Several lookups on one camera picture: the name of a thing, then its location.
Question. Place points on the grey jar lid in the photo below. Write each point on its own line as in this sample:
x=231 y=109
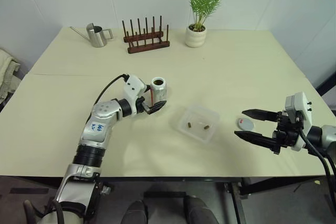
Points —
x=245 y=123

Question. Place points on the fern in white pot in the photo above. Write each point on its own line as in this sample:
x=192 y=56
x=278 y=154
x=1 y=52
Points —
x=195 y=37

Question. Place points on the brown pills heap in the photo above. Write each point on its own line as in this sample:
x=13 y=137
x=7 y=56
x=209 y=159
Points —
x=158 y=82

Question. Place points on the brown wooden peg rack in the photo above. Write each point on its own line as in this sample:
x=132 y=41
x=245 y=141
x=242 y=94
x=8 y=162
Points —
x=148 y=47

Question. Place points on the crumpled silver foil piece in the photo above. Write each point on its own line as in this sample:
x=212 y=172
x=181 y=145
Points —
x=107 y=190

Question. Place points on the clear plastic tray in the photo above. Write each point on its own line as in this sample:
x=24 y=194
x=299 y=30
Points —
x=198 y=124

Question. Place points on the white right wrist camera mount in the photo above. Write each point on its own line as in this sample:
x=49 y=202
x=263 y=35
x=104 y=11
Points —
x=302 y=106

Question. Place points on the dark grey rounded shape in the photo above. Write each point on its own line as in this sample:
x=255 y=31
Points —
x=136 y=214
x=199 y=212

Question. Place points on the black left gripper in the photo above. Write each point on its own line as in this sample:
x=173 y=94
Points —
x=141 y=104

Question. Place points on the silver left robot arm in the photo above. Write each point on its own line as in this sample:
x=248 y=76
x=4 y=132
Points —
x=102 y=119

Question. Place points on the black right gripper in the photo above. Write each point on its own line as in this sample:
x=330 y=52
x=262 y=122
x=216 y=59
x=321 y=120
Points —
x=286 y=132

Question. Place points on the clear jar with red label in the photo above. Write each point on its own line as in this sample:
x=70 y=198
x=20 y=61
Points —
x=158 y=93

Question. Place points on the beige crumpled cloth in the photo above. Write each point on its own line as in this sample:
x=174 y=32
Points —
x=8 y=72

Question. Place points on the steel watering can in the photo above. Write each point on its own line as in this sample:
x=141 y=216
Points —
x=97 y=37

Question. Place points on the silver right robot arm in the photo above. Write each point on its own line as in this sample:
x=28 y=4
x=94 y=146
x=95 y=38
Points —
x=323 y=137

